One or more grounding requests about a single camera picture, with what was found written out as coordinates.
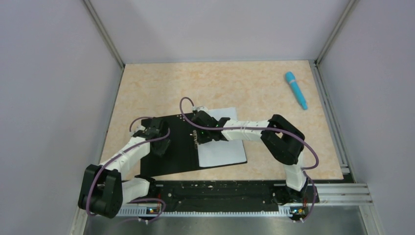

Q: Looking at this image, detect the white A4 file folder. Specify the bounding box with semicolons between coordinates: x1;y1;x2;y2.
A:
140;112;248;178

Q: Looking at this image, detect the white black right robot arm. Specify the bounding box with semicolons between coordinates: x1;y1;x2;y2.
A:
191;111;307;200

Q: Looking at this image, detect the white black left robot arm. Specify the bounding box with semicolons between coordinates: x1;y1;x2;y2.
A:
78;117;171;218

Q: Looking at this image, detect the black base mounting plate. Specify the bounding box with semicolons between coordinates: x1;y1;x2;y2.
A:
143;180;320;212

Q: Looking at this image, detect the blue marker pen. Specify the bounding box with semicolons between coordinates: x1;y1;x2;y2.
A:
285;71;308;110

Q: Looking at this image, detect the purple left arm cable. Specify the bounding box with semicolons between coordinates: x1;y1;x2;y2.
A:
85;117;171;224

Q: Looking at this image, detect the white slotted cable duct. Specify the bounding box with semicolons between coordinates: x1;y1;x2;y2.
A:
116;206;293;217

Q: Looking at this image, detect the left aluminium corner post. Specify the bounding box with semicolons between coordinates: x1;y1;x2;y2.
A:
81;0;125;71

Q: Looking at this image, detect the aluminium corner post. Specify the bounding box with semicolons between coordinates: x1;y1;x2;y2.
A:
314;0;359;67
81;0;125;71

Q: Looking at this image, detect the aluminium front rail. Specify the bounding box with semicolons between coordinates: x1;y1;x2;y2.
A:
77;183;374;206

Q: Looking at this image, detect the right aluminium corner post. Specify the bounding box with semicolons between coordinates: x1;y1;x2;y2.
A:
314;0;359;67

